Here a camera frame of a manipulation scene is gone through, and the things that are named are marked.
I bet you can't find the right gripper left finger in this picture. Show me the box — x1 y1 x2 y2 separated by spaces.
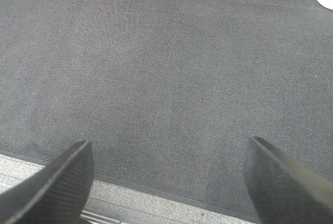
1 141 94 223

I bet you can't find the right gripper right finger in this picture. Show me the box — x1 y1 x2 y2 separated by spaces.
244 137 332 223

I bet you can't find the black table mat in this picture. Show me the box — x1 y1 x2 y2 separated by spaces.
1 0 332 223

